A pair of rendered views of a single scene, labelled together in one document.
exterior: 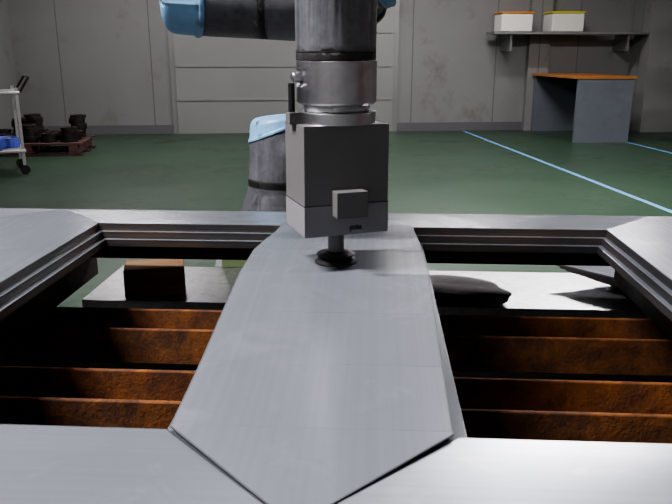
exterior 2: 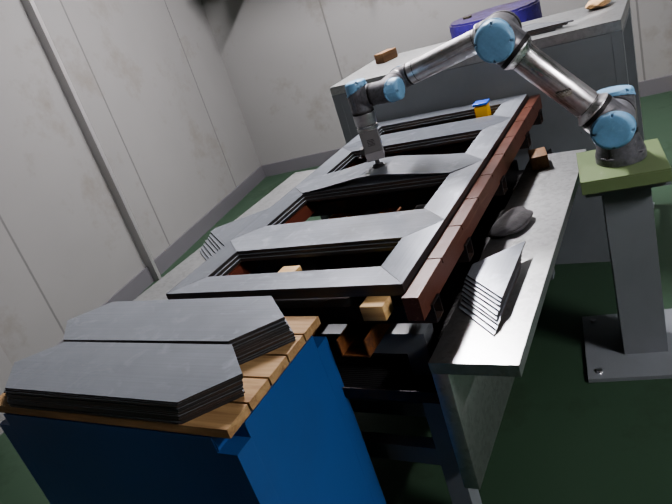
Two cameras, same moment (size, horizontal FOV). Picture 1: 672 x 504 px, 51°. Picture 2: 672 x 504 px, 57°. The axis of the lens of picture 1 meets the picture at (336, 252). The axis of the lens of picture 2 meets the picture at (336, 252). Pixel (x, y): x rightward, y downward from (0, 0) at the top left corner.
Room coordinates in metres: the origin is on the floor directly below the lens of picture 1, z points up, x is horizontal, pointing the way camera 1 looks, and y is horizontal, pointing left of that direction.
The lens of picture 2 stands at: (1.52, -1.93, 1.47)
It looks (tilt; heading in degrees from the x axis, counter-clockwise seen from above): 22 degrees down; 120
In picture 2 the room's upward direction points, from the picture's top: 18 degrees counter-clockwise
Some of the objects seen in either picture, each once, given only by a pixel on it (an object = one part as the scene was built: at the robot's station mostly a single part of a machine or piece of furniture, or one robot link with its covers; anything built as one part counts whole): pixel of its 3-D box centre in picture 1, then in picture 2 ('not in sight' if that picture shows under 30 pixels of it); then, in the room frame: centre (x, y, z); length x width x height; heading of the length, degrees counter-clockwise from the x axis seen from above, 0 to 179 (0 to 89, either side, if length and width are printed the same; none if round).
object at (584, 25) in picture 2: not in sight; (475, 47); (0.85, 1.10, 1.03); 1.30 x 0.60 x 0.04; 177
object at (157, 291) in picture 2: not in sight; (251, 228); (0.12, -0.07, 0.74); 1.20 x 0.26 x 0.03; 87
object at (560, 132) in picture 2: not in sight; (483, 172); (0.83, 0.82, 0.51); 1.30 x 0.04 x 1.01; 177
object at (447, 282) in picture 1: (451, 287); (512, 221); (1.14, -0.20, 0.70); 0.20 x 0.10 x 0.03; 73
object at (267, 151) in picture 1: (281, 146); (615, 108); (1.45, 0.11, 0.90); 0.13 x 0.12 x 0.14; 88
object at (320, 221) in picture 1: (337, 171); (368, 142); (0.67, 0.00, 0.97); 0.10 x 0.09 x 0.16; 20
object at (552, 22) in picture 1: (563, 22); not in sight; (10.23, -3.12, 1.49); 0.48 x 0.40 x 0.26; 96
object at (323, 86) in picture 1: (333, 86); (365, 119); (0.68, 0.00, 1.05); 0.08 x 0.08 x 0.05
